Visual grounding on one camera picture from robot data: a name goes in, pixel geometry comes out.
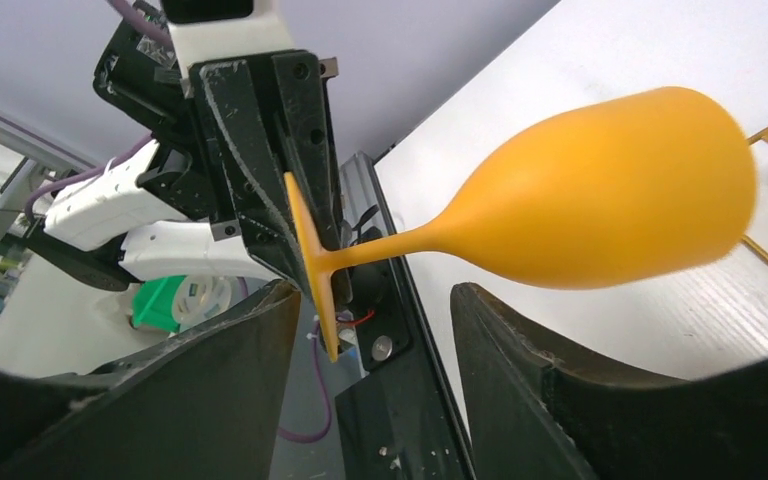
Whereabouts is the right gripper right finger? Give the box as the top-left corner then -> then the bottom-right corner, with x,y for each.
450,283 -> 768,479

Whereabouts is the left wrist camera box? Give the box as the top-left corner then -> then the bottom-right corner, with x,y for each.
161,0 -> 295,78

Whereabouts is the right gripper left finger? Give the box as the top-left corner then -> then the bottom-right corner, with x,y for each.
0,281 -> 301,479

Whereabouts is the green plastic bin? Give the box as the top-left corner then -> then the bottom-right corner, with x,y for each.
131,276 -> 185,333

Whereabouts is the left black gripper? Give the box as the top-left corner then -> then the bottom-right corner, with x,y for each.
93,1 -> 343,296

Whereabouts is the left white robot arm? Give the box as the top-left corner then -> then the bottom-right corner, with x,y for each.
24,1 -> 348,291

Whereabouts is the black base frame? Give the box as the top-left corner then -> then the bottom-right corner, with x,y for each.
334,152 -> 478,480

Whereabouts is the yellow back wine glass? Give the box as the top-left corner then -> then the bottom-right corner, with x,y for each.
284,87 -> 758,358

